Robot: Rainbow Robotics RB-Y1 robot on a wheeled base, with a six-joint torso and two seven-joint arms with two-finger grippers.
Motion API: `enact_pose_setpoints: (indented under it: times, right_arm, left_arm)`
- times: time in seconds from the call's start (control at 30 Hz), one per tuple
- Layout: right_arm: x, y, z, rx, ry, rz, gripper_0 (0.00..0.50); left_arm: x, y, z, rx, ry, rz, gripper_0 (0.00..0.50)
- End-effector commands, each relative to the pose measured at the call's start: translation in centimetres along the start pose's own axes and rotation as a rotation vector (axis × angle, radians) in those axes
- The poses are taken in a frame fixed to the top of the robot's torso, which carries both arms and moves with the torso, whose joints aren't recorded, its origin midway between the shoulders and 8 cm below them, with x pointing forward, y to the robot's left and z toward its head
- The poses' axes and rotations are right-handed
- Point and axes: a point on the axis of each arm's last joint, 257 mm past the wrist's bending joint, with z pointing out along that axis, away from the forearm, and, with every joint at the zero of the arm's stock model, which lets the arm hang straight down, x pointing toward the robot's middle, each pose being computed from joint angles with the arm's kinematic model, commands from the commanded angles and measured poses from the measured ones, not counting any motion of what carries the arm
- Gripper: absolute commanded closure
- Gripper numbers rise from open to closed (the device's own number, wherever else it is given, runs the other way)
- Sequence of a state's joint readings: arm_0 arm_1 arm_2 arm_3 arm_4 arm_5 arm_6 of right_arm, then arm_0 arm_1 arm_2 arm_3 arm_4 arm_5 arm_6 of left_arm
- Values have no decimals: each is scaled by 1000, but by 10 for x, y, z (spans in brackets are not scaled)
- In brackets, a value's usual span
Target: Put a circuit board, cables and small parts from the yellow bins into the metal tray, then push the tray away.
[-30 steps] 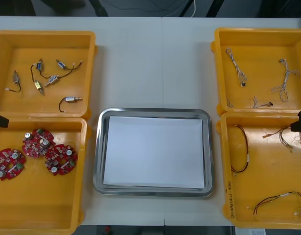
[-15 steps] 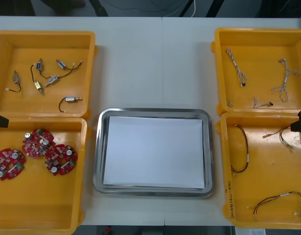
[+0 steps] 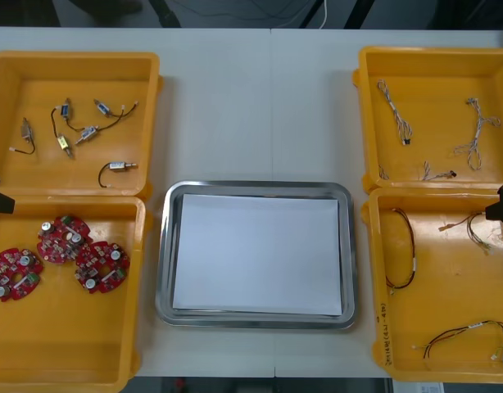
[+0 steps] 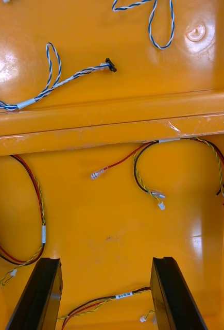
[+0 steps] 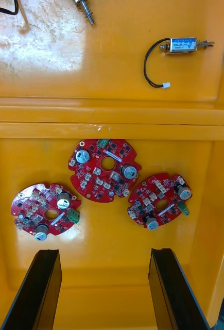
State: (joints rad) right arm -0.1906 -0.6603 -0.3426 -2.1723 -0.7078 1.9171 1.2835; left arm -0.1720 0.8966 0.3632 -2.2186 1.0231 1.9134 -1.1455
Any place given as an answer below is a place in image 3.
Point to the round red circuit board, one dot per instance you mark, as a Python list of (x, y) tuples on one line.
[(91, 256), (7, 266), (55, 249)]

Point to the yellow-orange plastic bin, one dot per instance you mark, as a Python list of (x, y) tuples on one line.
[(448, 278), (124, 73), (71, 335), (436, 114)]

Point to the steel tray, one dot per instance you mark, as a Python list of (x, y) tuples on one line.
[(165, 254)]

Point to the white paper sheet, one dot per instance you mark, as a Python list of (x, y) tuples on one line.
[(255, 254)]

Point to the black stand leg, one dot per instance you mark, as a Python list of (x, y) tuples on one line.
[(311, 16), (166, 16)]

